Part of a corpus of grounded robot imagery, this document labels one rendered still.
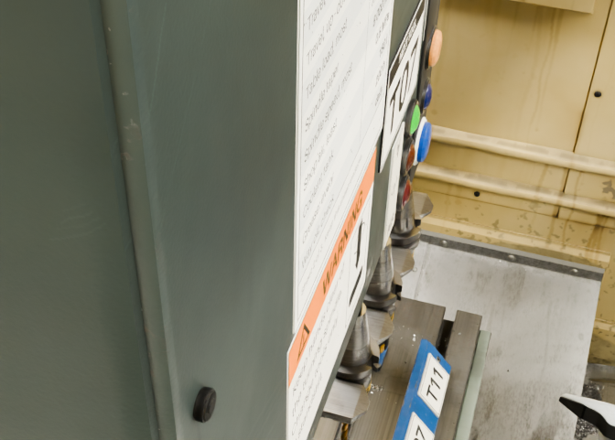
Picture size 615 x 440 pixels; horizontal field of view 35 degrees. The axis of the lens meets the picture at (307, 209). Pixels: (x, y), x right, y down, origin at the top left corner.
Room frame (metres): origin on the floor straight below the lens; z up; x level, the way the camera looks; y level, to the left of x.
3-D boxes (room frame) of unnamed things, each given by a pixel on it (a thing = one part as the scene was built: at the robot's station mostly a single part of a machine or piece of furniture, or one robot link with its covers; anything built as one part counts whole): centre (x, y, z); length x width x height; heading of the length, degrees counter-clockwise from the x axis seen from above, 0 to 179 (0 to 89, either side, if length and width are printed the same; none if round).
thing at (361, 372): (0.69, -0.05, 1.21); 0.06 x 0.06 x 0.03
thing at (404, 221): (0.90, -0.11, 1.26); 0.04 x 0.04 x 0.07
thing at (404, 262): (0.84, -0.10, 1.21); 0.07 x 0.05 x 0.01; 74
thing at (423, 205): (0.95, -0.13, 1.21); 0.07 x 0.05 x 0.01; 74
